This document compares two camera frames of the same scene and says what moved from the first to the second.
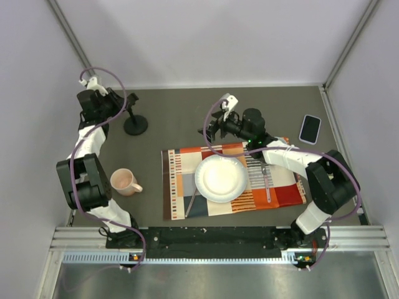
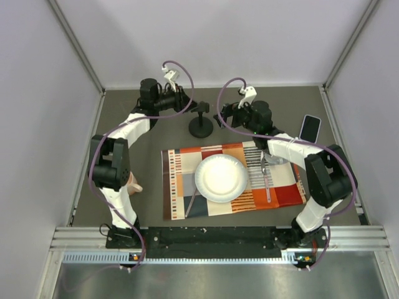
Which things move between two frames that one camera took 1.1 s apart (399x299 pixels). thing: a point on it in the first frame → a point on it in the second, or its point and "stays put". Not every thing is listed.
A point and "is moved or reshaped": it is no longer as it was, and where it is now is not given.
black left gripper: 118,100 → 182,102
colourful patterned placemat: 268,185 stays put
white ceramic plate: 221,179 stays put
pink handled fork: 264,172 stays put
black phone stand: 135,124 is moved or reshaped
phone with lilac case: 310,129 stays put
